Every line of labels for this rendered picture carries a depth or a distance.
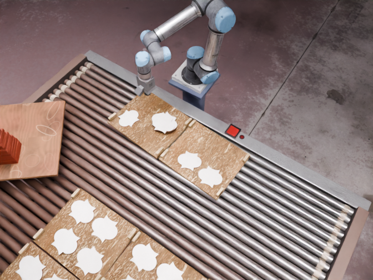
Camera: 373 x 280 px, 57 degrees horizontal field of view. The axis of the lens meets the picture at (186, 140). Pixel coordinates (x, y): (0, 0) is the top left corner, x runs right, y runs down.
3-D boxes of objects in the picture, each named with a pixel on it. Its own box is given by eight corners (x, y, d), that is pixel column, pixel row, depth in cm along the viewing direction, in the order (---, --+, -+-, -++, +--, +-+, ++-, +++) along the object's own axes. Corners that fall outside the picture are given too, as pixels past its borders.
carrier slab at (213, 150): (195, 121, 216) (195, 120, 215) (250, 156, 203) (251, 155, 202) (159, 160, 201) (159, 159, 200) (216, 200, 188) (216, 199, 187)
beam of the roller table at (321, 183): (91, 55, 254) (89, 49, 249) (367, 205, 194) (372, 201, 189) (83, 62, 251) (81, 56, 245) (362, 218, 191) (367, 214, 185)
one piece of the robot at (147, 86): (127, 75, 188) (131, 94, 202) (138, 84, 185) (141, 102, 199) (143, 63, 192) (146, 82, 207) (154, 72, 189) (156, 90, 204)
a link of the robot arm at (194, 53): (198, 55, 234) (199, 40, 222) (208, 68, 228) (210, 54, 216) (183, 61, 231) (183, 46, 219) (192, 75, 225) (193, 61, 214)
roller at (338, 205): (89, 64, 247) (87, 59, 243) (352, 210, 191) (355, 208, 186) (84, 68, 245) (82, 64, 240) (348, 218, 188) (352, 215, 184)
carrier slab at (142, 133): (145, 89, 229) (145, 88, 228) (193, 121, 216) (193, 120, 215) (107, 123, 215) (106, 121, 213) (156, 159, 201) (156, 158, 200)
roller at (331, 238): (69, 81, 238) (67, 77, 234) (338, 241, 182) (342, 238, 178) (64, 86, 236) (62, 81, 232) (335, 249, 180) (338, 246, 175)
